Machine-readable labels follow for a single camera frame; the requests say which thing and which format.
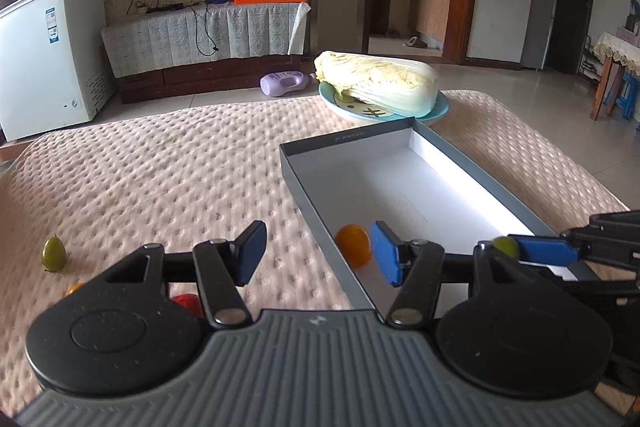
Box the blue rimmed plate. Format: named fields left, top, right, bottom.
left=318, top=81, right=451, bottom=125

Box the orange tangerine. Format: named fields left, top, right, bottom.
left=334, top=224, right=373, bottom=268

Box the blue stool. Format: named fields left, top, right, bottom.
left=607, top=72, right=640, bottom=120

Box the lace table cloth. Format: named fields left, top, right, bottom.
left=592, top=32, right=640, bottom=75

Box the small green fruit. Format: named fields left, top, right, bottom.
left=492, top=237, right=521, bottom=258

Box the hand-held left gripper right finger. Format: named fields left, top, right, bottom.
left=371, top=221, right=546, bottom=327

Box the black cable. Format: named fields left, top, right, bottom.
left=190, top=2, right=222, bottom=58

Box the cloth-covered tv cabinet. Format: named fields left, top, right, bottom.
left=101, top=1, right=312, bottom=80

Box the green pointed fruit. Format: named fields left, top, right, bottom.
left=41, top=234, right=68, bottom=273

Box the white chest freezer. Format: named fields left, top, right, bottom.
left=0, top=0, right=117, bottom=142

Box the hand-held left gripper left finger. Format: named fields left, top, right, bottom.
left=95, top=221, right=268, bottom=328

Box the napa cabbage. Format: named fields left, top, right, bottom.
left=314, top=51, right=441, bottom=118

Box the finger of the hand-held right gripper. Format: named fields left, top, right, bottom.
left=530, top=264, right=640, bottom=305
left=507, top=213, right=640, bottom=267

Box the red fruit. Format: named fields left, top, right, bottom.
left=171, top=293, right=203, bottom=319

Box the purple plastic bottle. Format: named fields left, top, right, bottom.
left=260, top=71, right=316, bottom=98

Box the wooden kitchen counter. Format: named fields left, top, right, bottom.
left=409, top=0, right=453, bottom=45

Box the grey cardboard box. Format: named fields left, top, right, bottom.
left=279, top=117, right=601, bottom=323

